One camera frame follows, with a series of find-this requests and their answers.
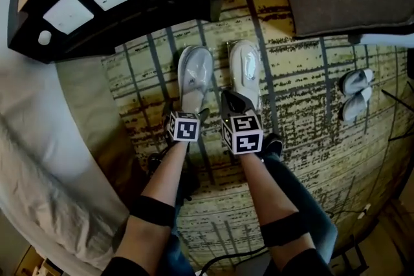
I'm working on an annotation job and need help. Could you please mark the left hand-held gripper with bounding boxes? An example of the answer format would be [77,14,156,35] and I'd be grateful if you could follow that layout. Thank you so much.
[164,107,212,143]

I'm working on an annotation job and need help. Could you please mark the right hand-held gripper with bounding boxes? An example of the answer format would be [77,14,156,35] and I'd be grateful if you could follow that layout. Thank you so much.
[220,89,264,156]

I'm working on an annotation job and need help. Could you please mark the black forearm band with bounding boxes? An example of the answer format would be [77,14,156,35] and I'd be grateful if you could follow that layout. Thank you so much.
[259,212,310,246]
[129,195,177,227]

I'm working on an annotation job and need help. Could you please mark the person's right forearm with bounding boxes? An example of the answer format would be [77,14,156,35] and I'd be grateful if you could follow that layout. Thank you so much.
[239,151,320,271]

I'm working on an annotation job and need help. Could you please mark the person's left forearm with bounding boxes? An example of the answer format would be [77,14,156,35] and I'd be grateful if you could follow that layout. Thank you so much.
[114,140,191,273]

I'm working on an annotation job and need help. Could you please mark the person's right black shoe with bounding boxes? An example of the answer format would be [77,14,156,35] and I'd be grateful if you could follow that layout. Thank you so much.
[258,133,284,159]

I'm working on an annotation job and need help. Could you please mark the beige bed base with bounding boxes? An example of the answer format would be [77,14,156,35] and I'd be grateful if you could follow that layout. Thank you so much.
[54,56,145,204]

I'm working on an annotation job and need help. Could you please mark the dark wooden nightstand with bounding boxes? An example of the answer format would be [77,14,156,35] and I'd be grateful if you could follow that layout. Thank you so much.
[6,0,227,65]

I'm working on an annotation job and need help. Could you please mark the black tripod light stand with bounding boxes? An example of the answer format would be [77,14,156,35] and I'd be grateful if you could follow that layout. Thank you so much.
[380,80,414,143]

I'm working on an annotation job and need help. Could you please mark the person's black top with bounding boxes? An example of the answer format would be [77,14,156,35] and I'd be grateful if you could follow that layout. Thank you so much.
[101,248,334,276]

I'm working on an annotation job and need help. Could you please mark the white bed duvet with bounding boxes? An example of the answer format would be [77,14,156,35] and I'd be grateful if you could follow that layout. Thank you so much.
[0,0,130,272]

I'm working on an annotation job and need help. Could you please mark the black waste bin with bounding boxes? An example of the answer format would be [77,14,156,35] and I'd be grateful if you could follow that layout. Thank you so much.
[406,47,414,80]

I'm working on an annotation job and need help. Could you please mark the open cardboard box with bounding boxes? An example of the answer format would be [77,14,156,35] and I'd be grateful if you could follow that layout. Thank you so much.
[12,245,65,276]

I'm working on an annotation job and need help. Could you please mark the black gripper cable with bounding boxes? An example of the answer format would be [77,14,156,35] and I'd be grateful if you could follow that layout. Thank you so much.
[199,247,269,276]

